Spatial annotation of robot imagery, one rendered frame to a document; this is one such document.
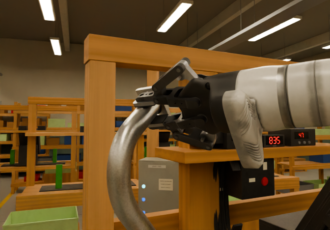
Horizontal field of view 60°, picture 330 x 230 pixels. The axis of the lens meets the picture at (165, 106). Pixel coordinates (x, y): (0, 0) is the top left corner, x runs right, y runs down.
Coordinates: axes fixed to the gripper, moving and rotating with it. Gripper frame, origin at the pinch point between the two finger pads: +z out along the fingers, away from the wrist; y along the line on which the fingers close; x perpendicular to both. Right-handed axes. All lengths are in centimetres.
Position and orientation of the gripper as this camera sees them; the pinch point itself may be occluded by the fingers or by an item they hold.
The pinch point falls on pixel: (151, 110)
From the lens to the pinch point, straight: 42.0
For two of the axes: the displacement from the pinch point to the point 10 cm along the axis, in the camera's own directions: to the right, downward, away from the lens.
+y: -3.6, -8.4, -4.1
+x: -4.2, 5.3, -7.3
